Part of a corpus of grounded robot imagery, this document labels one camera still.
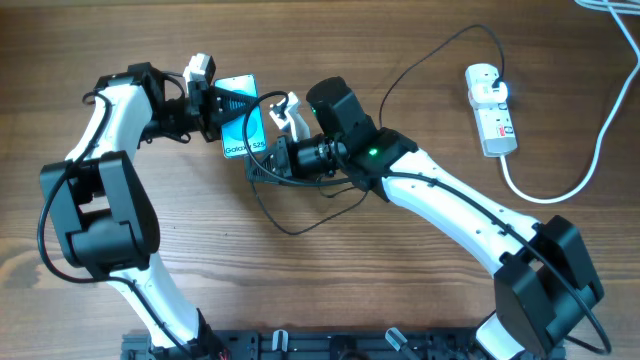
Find black USB charging cable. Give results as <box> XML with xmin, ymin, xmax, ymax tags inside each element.
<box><xmin>248</xmin><ymin>23</ymin><xmax>506</xmax><ymax>236</ymax></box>

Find white cables at corner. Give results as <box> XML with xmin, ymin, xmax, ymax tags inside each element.
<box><xmin>573</xmin><ymin>0</ymin><xmax>640</xmax><ymax>16</ymax></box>

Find white power strip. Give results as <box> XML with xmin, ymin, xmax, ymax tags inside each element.
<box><xmin>465</xmin><ymin>63</ymin><xmax>517</xmax><ymax>157</ymax></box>

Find turquoise screen smartphone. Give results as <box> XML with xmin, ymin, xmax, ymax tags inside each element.
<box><xmin>214</xmin><ymin>74</ymin><xmax>267</xmax><ymax>159</ymax></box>

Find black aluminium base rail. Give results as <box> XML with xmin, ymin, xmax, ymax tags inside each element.
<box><xmin>121</xmin><ymin>327</ymin><xmax>566</xmax><ymax>360</ymax></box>

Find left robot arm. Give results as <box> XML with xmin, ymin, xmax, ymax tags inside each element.
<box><xmin>37</xmin><ymin>54</ymin><xmax>257</xmax><ymax>359</ymax></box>

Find white power strip cord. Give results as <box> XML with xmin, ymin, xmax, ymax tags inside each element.
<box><xmin>498</xmin><ymin>0</ymin><xmax>640</xmax><ymax>205</ymax></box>

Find white charger plug adapter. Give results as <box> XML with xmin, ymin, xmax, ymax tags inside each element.
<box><xmin>468</xmin><ymin>81</ymin><xmax>508</xmax><ymax>109</ymax></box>

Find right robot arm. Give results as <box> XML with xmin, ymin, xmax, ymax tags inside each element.
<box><xmin>247</xmin><ymin>77</ymin><xmax>604</xmax><ymax>359</ymax></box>

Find black right camera cable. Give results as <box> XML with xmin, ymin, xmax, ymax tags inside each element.
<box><xmin>241</xmin><ymin>90</ymin><xmax>613</xmax><ymax>356</ymax></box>

